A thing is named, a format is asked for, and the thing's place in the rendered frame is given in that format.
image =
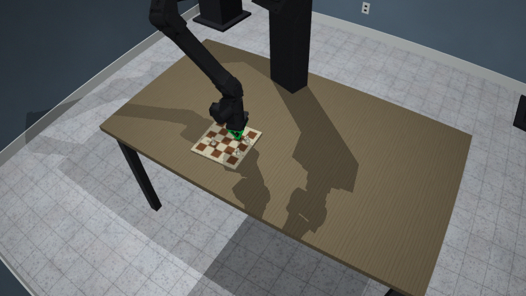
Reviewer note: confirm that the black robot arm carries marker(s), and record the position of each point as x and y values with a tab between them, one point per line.
165	17

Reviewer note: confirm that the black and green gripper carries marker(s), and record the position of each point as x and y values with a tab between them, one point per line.
240	120

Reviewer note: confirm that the brown and cream chessboard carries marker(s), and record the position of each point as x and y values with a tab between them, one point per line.
224	152

